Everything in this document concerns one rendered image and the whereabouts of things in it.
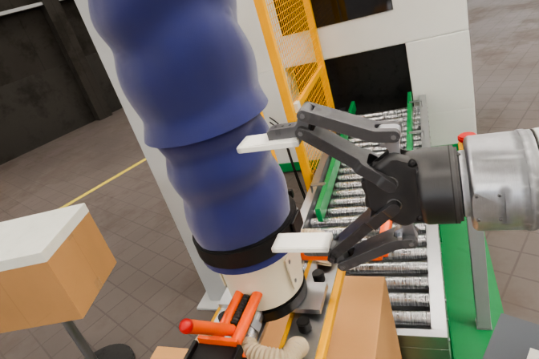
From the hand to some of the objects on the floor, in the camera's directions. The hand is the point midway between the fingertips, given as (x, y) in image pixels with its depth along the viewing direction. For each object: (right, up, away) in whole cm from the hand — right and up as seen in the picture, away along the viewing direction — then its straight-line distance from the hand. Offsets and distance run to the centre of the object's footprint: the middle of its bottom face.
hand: (268, 195), depth 47 cm
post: (+105, -78, +152) cm, 201 cm away
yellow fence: (+56, -32, +288) cm, 295 cm away
